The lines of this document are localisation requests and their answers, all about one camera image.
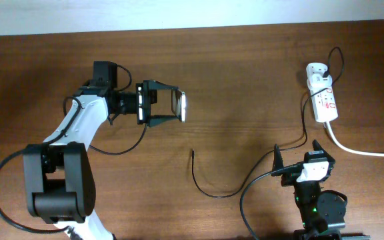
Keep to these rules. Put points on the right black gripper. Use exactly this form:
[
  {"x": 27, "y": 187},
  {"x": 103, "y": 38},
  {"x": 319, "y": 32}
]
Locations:
[{"x": 290, "y": 174}]

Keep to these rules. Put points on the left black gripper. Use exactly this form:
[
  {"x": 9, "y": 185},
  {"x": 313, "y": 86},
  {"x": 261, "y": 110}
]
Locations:
[{"x": 143, "y": 101}]

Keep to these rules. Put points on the black smartphone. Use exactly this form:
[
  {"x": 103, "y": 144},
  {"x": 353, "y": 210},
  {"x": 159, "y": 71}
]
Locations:
[{"x": 179, "y": 104}]

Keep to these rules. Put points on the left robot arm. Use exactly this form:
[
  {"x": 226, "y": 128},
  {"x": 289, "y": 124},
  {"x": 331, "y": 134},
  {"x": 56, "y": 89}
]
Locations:
[{"x": 59, "y": 182}]

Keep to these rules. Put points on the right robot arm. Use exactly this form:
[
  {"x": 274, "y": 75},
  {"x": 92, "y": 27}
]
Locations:
[{"x": 322, "y": 211}]

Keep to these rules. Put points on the white USB charger plug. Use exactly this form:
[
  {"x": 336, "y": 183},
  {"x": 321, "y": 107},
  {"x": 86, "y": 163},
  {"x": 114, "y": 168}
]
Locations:
[{"x": 316, "y": 81}]

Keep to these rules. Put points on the white power strip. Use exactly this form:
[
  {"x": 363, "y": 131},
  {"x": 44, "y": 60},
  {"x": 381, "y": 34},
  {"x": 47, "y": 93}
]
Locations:
[{"x": 323, "y": 100}]

